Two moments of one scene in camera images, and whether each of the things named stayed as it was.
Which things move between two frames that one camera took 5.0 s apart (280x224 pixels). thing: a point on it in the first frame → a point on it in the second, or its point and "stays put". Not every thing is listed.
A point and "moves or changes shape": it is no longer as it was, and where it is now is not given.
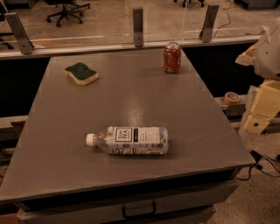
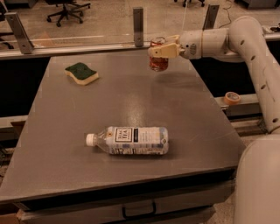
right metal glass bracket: (206, 31) stays put
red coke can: (171, 57) moves or changes shape
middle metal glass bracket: (137, 26) stays put
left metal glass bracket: (25, 45) stays put
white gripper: (269, 55) → (190, 45)
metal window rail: (126, 48) stays put
